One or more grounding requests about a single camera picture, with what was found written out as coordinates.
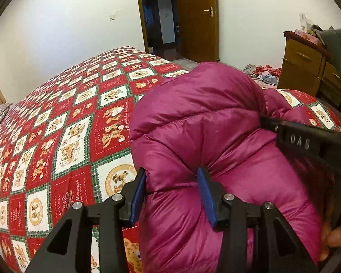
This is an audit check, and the brown door frame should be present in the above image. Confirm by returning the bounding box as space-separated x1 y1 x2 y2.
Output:
134 0 183 60

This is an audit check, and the person's right hand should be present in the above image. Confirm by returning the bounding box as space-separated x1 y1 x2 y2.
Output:
318 218 341 263

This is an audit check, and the red checkered printed blanket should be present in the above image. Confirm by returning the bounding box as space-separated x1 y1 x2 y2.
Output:
0 45 341 273

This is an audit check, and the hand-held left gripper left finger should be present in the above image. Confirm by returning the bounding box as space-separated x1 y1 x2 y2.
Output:
24 167 147 273

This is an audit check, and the magenta down jacket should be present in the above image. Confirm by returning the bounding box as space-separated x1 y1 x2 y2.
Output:
129 61 339 273

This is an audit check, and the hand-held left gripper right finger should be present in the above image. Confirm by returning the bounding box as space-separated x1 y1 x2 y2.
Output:
197 166 319 273

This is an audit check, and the wooden dresser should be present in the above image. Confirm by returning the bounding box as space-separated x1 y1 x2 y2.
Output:
277 31 341 109

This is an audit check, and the pile of clothes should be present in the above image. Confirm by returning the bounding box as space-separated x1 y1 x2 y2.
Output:
242 64 282 88

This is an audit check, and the brown wooden door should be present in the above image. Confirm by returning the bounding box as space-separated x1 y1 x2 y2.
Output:
175 0 220 62

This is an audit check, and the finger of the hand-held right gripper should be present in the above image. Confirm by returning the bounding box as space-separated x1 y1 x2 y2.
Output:
259 115 316 134

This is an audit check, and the white card box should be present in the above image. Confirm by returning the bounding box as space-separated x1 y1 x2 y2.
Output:
298 13 308 32

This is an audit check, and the pink box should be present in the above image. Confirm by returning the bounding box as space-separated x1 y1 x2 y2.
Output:
295 28 323 45

